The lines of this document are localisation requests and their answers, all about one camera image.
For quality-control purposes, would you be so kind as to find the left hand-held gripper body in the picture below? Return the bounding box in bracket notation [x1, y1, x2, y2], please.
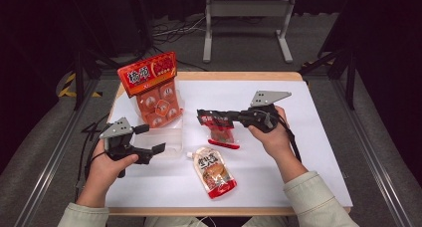
[99, 116, 154, 179]

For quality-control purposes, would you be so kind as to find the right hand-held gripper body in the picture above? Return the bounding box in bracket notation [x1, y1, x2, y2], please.
[238, 90, 293, 134]

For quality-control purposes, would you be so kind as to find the translucent plastic container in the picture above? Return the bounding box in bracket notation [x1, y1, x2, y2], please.
[132, 87, 185, 159]

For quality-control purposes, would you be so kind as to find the small red black snack packet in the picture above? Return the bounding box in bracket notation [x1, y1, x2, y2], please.
[196, 109, 241, 150]

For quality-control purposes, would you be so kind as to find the large orange snack packet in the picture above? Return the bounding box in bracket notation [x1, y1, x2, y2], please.
[116, 51, 184, 129]

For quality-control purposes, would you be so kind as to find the person's right hand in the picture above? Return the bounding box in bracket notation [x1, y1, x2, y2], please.
[248, 106, 295, 162]

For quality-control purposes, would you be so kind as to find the person's left hand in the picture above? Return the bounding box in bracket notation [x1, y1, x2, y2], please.
[85, 139, 139, 198]

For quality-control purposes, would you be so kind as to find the wooden table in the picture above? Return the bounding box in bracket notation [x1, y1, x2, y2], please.
[105, 71, 353, 217]

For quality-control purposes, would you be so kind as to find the white table sheet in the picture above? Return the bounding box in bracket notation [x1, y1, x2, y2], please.
[105, 80, 353, 209]

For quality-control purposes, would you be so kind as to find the spouted sauce pouch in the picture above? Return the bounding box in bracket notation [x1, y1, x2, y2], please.
[186, 146, 238, 199]

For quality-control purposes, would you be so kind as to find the black metal stand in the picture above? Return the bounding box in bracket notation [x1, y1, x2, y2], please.
[71, 47, 130, 112]
[298, 49, 357, 112]

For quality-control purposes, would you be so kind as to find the white metal stand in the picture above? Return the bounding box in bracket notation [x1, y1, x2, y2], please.
[202, 0, 298, 64]

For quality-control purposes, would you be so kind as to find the right hand-held gripper cable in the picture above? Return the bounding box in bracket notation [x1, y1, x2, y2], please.
[277, 113, 303, 164]

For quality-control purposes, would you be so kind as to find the hand-held gripper cable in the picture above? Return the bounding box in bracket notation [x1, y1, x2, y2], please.
[77, 120, 112, 191]
[277, 113, 303, 164]

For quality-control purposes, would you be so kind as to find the left hand-held gripper cable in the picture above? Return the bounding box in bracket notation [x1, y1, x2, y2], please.
[77, 120, 112, 191]

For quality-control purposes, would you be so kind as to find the aluminium floor rail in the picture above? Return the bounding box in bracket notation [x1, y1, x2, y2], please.
[13, 77, 101, 227]
[331, 77, 414, 227]

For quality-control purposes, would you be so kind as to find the bundle of floor cables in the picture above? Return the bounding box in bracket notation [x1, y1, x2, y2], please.
[150, 16, 210, 72]

